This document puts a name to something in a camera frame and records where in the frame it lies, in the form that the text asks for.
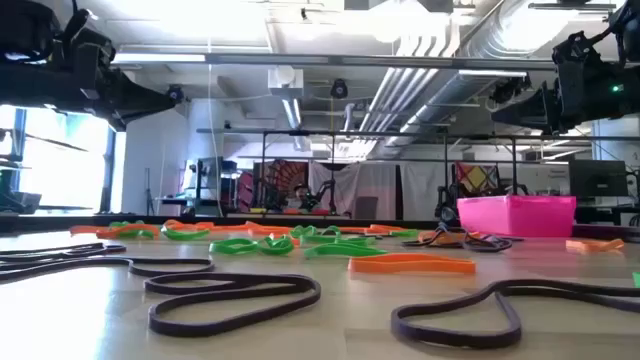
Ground white ceiling air unit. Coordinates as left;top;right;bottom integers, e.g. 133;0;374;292
267;65;305;100

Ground person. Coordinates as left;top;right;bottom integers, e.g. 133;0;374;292
287;183;312;211

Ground black overhead camera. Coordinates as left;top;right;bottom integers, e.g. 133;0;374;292
329;78;350;101

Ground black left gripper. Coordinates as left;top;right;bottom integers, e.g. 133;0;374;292
0;62;179;132

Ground white hanging cloth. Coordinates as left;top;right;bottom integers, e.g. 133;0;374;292
401;160;455;222
308;160;400;221

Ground bright window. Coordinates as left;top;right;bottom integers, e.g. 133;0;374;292
0;103;117;214

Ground black hanging spotlight cluster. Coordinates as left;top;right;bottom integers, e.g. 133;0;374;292
488;74;532;105

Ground orange rubber band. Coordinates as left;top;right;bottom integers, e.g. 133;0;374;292
162;218;217;233
565;238;626;253
348;253;477;276
269;232;302;247
246;224;295;238
68;224;110;237
349;223;407;237
209;221;264;233
418;229;482;246

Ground pink plastic basket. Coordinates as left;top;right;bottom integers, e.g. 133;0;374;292
456;194;578;239

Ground black computer monitor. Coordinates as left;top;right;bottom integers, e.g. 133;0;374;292
568;159;629;198

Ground grey overhead frame crossbar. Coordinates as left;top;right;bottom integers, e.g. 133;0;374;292
112;51;559;72

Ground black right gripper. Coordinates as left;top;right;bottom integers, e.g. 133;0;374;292
492;59;640;135

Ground grey chair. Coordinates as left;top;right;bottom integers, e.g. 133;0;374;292
354;195;380;221

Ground yellow red diamond cloth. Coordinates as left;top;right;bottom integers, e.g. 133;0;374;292
454;162;501;199

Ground red patterned hanging cloth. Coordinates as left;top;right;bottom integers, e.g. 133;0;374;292
252;159;309;214

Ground silver ventilation duct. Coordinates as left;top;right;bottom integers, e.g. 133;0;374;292
359;0;556;161

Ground black metal rack frame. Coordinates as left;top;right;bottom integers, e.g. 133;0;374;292
259;129;640;219

